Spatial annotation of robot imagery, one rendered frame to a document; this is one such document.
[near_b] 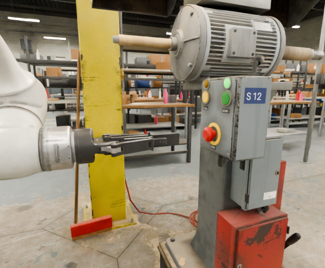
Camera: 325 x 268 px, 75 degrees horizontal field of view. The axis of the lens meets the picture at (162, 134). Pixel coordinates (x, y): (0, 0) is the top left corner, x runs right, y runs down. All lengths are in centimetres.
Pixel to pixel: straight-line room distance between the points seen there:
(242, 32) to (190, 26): 17
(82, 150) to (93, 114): 118
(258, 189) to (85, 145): 62
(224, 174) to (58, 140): 63
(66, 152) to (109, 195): 139
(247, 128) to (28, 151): 46
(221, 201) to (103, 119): 105
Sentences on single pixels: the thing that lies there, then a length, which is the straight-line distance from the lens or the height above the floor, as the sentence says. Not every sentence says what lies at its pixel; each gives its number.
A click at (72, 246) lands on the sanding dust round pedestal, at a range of 181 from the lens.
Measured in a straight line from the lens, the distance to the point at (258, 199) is 87.
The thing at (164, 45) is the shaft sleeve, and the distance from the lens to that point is 79.
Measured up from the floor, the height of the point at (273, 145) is 90.
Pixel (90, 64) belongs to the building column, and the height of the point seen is 127.
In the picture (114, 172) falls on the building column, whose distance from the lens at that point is 174.
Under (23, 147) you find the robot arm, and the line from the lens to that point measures 45.
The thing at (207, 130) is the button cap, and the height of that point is 99.
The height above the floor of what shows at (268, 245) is 51.
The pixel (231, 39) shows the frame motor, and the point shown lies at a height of 125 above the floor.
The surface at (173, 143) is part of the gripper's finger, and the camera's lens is 52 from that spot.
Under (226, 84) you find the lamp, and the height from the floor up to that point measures 110.
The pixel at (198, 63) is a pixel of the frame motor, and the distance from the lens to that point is 74.
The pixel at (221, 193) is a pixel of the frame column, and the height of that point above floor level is 69.
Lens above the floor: 109
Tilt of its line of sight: 12 degrees down
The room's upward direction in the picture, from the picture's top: straight up
